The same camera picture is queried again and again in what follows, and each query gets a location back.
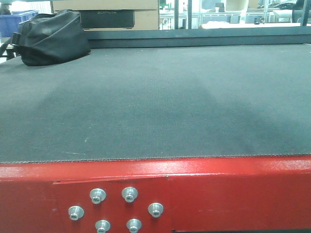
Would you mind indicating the black leather bag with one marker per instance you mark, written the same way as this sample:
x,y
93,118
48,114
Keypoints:
x,y
49,39

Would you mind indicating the blue crate on side table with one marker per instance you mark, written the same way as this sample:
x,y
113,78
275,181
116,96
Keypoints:
x,y
9,23

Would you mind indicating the cardboard box with black cutout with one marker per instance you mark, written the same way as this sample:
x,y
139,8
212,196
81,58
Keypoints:
x,y
113,15

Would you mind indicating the red conveyor frame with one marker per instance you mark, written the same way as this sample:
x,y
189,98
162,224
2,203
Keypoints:
x,y
167,196

